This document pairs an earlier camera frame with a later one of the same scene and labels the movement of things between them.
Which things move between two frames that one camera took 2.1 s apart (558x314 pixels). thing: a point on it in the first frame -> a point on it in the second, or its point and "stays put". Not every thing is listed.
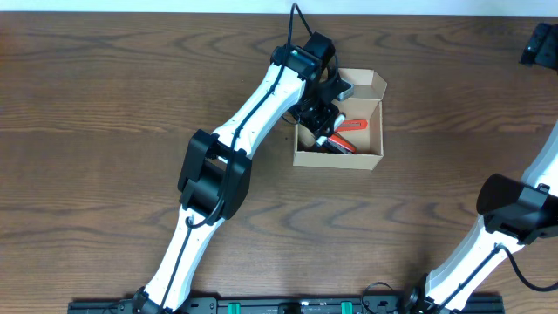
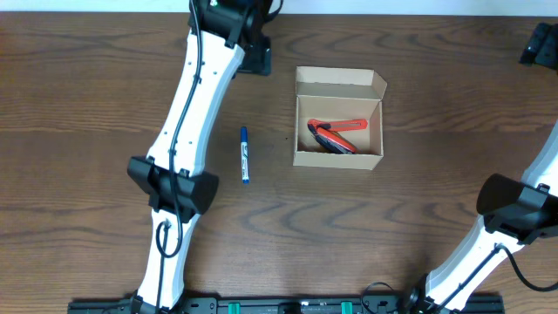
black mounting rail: x=286 y=305 stays put
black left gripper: x=325 y=125 -> x=262 y=58
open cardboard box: x=366 y=103 stays put
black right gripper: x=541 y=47 stays put
